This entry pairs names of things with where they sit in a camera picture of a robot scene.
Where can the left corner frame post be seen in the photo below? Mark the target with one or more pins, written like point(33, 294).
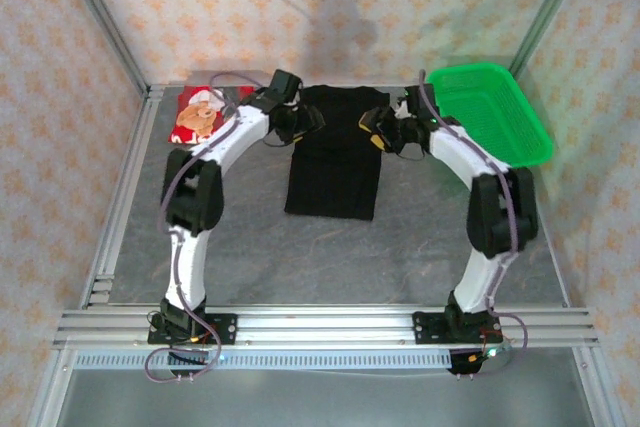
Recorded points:
point(104, 22)

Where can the grey metal sheet panel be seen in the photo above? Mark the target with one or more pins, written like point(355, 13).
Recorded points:
point(325, 399)

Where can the right corner frame post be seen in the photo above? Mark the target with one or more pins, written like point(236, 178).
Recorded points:
point(548, 12)

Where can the green plastic basket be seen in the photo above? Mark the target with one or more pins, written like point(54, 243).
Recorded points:
point(490, 117)

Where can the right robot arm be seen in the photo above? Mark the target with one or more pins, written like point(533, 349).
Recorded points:
point(455, 152)

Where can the black t-shirt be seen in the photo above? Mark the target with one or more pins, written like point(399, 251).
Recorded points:
point(330, 182)

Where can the aluminium frame leg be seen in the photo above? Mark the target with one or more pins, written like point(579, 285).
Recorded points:
point(50, 392)
point(597, 392)

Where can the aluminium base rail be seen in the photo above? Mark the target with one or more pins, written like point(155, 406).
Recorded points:
point(325, 327)

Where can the red bear print t-shirt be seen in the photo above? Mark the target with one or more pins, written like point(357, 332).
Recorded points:
point(192, 117)

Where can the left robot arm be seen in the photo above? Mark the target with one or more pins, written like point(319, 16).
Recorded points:
point(235, 132)

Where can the corner frame post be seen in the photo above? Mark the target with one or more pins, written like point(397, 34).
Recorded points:
point(104, 22)
point(548, 12)

